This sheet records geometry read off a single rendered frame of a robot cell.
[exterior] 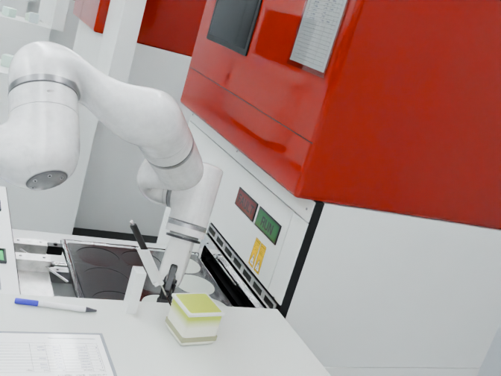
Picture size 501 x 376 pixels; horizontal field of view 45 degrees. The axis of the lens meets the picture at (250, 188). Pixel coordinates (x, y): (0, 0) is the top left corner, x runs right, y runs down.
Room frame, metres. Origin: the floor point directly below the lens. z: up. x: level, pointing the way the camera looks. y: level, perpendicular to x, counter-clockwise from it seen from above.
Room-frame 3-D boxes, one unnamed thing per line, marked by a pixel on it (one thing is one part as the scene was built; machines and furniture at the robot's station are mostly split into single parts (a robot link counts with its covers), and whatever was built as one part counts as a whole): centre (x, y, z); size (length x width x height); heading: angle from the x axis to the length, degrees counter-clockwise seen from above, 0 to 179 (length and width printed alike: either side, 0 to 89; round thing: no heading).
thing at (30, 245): (1.31, 0.46, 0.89); 0.08 x 0.03 x 0.03; 118
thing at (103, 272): (1.31, 0.16, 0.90); 0.34 x 0.34 x 0.01; 28
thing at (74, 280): (1.22, 0.32, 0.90); 0.38 x 0.01 x 0.01; 28
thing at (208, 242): (1.42, -0.02, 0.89); 0.44 x 0.02 x 0.10; 28
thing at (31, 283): (1.17, 0.38, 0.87); 0.36 x 0.08 x 0.03; 28
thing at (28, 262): (1.24, 0.42, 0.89); 0.08 x 0.03 x 0.03; 118
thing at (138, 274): (1.04, 0.14, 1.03); 0.06 x 0.04 x 0.13; 118
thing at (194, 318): (1.01, 0.03, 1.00); 0.07 x 0.07 x 0.07; 37
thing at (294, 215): (1.58, 0.05, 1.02); 0.81 x 0.03 x 0.40; 28
